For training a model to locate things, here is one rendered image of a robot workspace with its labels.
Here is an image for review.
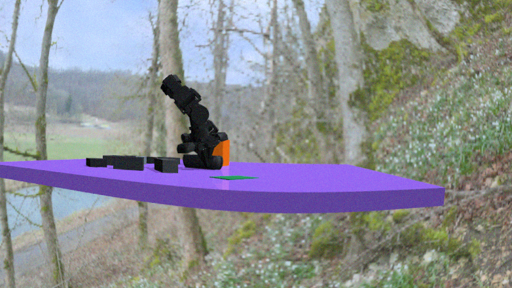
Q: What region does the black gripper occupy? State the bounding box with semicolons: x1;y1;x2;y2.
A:
177;121;228;168

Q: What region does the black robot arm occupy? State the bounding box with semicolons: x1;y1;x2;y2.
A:
161;74;219;143

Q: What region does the green rectangular block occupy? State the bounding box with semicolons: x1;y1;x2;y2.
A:
209;175;259;180

